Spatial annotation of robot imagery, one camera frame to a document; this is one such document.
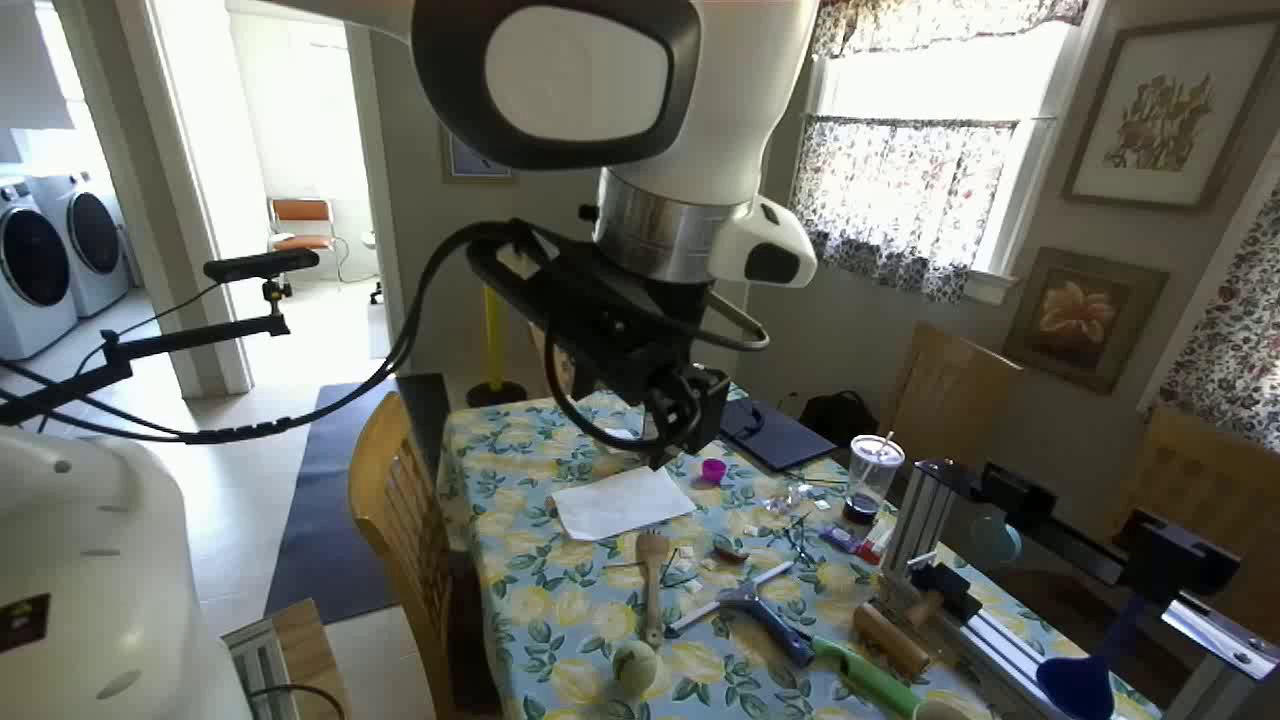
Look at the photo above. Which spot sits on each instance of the small magenta cup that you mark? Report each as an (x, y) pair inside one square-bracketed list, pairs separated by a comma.
[(714, 473)]

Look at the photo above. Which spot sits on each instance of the lemon print tablecloth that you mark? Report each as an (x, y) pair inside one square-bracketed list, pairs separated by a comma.
[(562, 603)]

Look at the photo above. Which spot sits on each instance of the black frame clamp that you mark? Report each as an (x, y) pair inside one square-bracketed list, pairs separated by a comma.
[(945, 589)]

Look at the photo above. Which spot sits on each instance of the red purple packet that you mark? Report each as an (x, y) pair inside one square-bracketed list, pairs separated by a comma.
[(844, 542)]

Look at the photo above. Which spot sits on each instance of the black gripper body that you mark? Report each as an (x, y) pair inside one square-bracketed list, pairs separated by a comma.
[(642, 324)]

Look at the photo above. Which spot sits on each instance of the framed orange flower picture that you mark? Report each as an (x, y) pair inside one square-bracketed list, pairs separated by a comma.
[(1082, 316)]

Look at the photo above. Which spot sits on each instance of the black bag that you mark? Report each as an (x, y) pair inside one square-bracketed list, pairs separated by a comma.
[(840, 417)]

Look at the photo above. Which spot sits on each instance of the floral window valance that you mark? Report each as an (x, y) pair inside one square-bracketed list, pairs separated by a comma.
[(933, 24)]

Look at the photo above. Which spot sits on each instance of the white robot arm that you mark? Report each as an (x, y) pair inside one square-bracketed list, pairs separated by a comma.
[(745, 80)]

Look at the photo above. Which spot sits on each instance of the white washing machine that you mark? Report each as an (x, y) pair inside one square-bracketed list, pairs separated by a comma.
[(96, 232), (35, 265)]

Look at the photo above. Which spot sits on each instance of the blue rug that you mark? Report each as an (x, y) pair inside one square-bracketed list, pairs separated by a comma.
[(320, 532)]

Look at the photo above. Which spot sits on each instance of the teal round container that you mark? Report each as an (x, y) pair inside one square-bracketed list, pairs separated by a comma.
[(993, 545)]

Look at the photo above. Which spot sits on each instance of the black camera stand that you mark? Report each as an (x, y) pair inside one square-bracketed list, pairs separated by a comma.
[(262, 265)]

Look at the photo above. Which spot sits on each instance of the green pear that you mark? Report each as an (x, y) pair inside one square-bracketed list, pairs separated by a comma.
[(632, 669)]

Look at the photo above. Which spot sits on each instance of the white paper sheet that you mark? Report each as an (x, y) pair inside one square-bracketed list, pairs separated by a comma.
[(623, 507)]

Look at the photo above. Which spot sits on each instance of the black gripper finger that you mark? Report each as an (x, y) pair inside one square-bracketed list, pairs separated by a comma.
[(708, 405), (669, 432)]

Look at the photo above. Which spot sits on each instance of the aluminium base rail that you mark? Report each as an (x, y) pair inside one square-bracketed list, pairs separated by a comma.
[(262, 665)]

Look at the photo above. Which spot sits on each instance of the dark flat laptop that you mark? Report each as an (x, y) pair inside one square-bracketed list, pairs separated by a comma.
[(780, 438)]

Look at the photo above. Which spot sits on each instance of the wooden pestle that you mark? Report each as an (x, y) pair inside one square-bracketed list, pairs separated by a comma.
[(652, 586)]

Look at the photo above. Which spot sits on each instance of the yellow post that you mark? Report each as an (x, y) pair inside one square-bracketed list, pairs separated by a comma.
[(493, 341)]

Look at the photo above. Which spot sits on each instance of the clear plastic wrapper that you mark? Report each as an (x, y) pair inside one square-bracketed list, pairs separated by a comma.
[(801, 500)]

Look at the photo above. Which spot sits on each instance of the short wooden roller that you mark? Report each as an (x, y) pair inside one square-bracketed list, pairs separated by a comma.
[(891, 642)]

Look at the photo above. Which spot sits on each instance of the orange seat chair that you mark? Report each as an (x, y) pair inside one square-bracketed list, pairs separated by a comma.
[(301, 211)]

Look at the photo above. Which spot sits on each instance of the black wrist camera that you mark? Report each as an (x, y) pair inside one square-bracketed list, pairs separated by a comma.
[(513, 273)]

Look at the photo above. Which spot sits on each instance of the floral cafe curtain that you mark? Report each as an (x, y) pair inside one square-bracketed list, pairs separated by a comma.
[(905, 203), (1232, 345)]

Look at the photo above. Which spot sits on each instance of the clear plastic cup with straw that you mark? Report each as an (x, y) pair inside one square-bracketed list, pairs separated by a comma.
[(874, 473)]

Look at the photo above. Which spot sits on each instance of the framed botanical print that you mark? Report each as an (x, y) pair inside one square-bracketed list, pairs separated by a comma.
[(1163, 123)]

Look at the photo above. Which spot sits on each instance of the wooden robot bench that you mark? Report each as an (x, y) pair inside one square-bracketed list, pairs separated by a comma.
[(315, 653)]

